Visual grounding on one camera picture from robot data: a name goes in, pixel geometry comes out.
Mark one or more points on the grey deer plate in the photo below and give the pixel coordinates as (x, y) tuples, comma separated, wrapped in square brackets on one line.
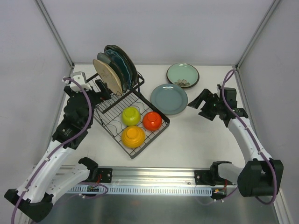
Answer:
[(131, 64)]

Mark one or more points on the orange bowl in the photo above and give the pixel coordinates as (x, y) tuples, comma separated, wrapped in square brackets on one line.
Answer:
[(152, 121)]

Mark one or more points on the left aluminium frame post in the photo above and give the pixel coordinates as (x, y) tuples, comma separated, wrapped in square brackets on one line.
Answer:
[(45, 14)]

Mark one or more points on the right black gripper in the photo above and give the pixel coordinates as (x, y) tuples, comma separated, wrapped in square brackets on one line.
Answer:
[(208, 106)]

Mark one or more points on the mint green flower plate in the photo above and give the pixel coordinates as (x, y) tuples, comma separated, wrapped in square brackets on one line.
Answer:
[(183, 75)]

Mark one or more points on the green bowl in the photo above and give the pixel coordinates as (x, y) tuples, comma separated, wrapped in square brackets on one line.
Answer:
[(131, 116)]

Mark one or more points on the white slotted cable duct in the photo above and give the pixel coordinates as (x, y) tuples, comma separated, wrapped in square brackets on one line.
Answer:
[(143, 190)]

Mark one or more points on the black wire dish rack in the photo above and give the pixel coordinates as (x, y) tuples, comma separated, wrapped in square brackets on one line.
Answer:
[(109, 115)]

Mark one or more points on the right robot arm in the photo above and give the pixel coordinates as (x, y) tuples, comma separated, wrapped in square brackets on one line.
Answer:
[(261, 175)]

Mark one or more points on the cream bird plate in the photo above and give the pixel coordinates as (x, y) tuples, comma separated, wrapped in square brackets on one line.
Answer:
[(108, 76)]

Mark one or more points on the dark blue speckled plate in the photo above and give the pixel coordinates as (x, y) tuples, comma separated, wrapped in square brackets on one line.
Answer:
[(108, 60)]

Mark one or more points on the aluminium mounting rail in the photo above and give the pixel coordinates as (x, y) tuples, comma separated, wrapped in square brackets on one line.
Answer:
[(126, 176)]

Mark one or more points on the aluminium frame post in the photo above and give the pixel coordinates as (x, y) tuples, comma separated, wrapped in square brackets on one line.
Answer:
[(258, 31), (45, 14)]

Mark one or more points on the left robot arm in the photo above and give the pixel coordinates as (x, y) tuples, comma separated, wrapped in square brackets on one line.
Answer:
[(37, 195)]

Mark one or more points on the grey blue plate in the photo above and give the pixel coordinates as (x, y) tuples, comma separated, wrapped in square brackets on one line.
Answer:
[(169, 99)]

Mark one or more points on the right aluminium frame post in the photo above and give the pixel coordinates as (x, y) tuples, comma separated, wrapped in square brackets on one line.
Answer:
[(258, 31)]

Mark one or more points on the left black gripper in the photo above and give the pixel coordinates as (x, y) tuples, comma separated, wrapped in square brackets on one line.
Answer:
[(94, 94)]

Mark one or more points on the yellow ribbed bowl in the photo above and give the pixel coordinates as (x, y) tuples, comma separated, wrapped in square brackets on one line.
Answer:
[(133, 136)]

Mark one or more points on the black striped cream plate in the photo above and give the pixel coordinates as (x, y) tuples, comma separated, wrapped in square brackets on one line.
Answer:
[(110, 47)]

